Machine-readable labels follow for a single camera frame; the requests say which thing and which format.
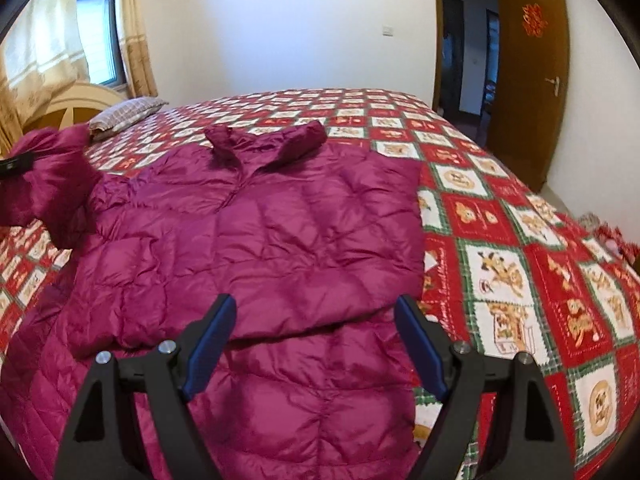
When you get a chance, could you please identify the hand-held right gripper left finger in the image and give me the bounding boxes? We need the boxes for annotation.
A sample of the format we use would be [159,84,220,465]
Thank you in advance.
[54,294,238,480]

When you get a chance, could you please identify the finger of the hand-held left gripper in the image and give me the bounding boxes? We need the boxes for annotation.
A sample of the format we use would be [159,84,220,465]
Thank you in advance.
[0,156,35,177]

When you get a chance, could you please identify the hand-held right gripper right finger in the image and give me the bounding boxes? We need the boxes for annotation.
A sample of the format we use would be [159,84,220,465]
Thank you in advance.
[394,295,576,480]

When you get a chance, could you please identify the magenta down jacket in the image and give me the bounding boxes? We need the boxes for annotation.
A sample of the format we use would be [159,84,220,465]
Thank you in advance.
[0,122,431,480]

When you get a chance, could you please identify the cream wooden headboard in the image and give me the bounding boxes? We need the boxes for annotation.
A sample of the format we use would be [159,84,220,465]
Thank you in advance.
[22,82,127,133]

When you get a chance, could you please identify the striped pillow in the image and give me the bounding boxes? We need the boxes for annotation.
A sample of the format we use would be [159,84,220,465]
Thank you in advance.
[89,96,169,137]

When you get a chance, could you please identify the red checkered printed bedspread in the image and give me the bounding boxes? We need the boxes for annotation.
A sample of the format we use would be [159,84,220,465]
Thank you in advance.
[0,87,640,480]

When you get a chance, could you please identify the window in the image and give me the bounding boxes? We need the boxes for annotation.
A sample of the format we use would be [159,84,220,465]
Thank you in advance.
[75,0,126,87]

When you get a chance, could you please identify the brown wooden door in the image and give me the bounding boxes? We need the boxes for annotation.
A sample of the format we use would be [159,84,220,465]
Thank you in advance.
[486,0,572,194]

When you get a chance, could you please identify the red paper door decoration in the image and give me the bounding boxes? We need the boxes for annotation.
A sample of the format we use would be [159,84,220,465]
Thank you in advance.
[520,2,547,39]

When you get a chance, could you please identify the brown door frame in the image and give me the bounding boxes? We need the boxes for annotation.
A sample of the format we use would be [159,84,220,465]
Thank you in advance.
[432,0,512,113]

